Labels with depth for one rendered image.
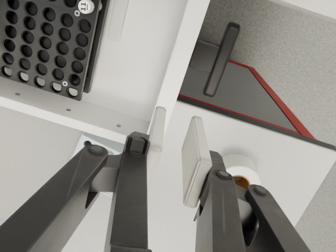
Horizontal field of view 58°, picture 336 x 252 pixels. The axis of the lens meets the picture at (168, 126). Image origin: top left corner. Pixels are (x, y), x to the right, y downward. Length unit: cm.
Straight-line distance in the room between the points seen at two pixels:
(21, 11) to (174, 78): 16
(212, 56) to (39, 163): 38
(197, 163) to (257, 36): 110
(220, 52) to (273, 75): 99
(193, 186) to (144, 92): 24
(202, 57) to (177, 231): 38
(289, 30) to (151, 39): 93
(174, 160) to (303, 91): 90
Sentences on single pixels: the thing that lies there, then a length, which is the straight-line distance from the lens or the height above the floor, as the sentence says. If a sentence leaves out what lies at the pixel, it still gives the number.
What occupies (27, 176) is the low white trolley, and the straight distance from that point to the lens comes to 61.
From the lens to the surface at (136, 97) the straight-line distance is 39.
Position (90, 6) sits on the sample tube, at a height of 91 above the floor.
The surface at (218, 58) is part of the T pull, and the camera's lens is 30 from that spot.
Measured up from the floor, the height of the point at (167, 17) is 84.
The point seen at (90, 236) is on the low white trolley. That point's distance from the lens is 64.
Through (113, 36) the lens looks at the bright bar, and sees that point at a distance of 37.
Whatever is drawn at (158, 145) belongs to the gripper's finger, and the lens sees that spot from 16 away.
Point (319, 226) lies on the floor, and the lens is 170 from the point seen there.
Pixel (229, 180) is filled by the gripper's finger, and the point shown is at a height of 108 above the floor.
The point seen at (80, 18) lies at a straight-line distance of 32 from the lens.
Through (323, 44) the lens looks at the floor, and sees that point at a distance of 131.
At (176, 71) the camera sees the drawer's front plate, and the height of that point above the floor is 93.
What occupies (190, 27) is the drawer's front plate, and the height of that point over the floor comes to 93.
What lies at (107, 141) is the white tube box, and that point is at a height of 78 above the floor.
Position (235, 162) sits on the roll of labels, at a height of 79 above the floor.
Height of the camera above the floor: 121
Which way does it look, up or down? 67 degrees down
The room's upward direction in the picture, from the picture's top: 169 degrees counter-clockwise
